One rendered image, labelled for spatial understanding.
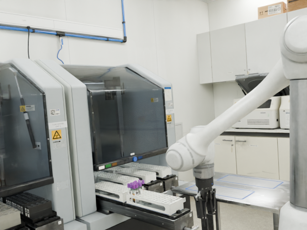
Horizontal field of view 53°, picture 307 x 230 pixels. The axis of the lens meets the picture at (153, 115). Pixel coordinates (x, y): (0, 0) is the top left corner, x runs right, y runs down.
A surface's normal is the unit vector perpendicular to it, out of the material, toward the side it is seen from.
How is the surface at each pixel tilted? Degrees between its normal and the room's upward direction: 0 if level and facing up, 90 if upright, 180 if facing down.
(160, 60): 90
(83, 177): 90
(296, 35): 84
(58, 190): 90
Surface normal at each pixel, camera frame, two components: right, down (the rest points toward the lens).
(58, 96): 0.73, -0.02
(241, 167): -0.68, 0.09
